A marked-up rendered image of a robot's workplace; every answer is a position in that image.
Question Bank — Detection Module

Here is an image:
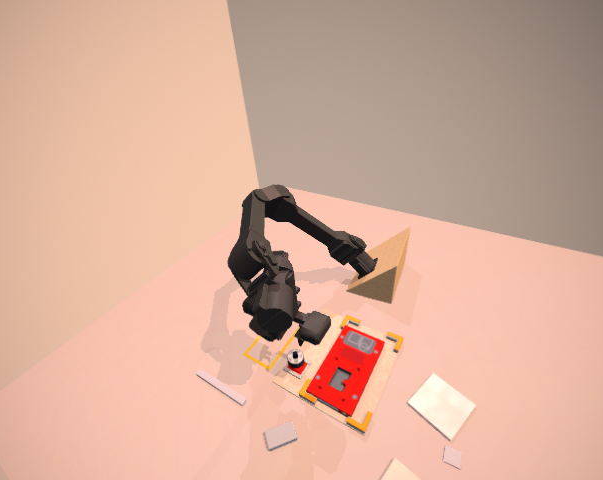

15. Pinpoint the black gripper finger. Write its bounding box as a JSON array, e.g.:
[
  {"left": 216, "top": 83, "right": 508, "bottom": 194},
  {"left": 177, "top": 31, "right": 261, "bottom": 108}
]
[{"left": 293, "top": 329, "right": 306, "bottom": 347}]

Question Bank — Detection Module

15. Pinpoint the white flat rectangular sheet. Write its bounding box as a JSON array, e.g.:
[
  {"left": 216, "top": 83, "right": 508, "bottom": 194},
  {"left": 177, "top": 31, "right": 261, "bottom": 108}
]
[{"left": 407, "top": 373, "right": 476, "bottom": 441}]

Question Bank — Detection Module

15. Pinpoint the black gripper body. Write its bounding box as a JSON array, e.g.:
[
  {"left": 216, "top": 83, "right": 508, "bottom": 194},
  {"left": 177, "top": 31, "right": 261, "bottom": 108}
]
[{"left": 242, "top": 286, "right": 331, "bottom": 346}]

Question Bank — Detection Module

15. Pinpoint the pale pink flat block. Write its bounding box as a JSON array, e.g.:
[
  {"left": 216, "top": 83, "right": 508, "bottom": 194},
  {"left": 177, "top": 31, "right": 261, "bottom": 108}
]
[{"left": 264, "top": 420, "right": 298, "bottom": 451}]

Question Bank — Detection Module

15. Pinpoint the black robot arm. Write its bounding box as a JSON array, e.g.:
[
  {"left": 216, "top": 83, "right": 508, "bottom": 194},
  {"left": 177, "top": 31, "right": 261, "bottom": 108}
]
[{"left": 227, "top": 184, "right": 378, "bottom": 342}]

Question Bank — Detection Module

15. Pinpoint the pale pink flat bar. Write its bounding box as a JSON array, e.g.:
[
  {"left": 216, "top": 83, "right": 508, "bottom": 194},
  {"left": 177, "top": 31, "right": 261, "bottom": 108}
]
[{"left": 196, "top": 368, "right": 247, "bottom": 407}]

